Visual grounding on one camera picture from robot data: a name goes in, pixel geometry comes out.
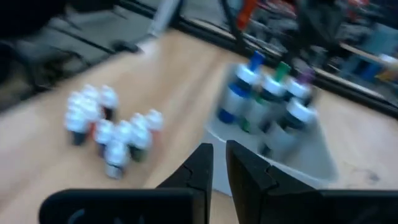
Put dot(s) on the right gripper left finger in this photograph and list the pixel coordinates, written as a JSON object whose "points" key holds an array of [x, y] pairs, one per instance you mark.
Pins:
{"points": [[199, 174]]}

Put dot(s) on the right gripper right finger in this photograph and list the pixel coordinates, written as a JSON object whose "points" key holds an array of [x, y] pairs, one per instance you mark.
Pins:
{"points": [[255, 193]]}

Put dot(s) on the grey plastic tray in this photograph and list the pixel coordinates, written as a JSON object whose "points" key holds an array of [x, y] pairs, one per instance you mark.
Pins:
{"points": [[304, 161]]}

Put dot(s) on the small white-capped colouring bottle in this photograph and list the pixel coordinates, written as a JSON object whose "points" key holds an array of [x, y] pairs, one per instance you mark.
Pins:
{"points": [[90, 91], [141, 138], [90, 112], [116, 154], [140, 119], [76, 99], [76, 123], [109, 98], [124, 130], [154, 119], [104, 130]]}

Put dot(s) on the blue-tipped food colouring bottle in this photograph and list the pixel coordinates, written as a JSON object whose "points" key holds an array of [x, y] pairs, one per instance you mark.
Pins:
{"points": [[236, 96]]}

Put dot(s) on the black-tipped food colouring bottle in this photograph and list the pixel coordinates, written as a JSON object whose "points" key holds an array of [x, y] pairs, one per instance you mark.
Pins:
{"points": [[295, 115]]}

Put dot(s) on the green-tipped food colouring bottle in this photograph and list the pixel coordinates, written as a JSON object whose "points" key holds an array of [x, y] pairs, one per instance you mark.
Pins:
{"points": [[267, 90]]}

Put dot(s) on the purple-tipped food colouring bottle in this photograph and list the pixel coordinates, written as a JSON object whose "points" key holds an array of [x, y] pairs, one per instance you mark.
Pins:
{"points": [[298, 88]]}

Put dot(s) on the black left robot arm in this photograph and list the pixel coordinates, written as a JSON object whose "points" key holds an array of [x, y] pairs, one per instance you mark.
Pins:
{"points": [[317, 28]]}

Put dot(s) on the black rolling chair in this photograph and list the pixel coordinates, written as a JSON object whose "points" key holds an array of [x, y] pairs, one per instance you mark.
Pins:
{"points": [[31, 15]]}

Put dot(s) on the black aluminium table frame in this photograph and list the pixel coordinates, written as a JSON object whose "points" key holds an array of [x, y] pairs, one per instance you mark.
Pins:
{"points": [[357, 95]]}

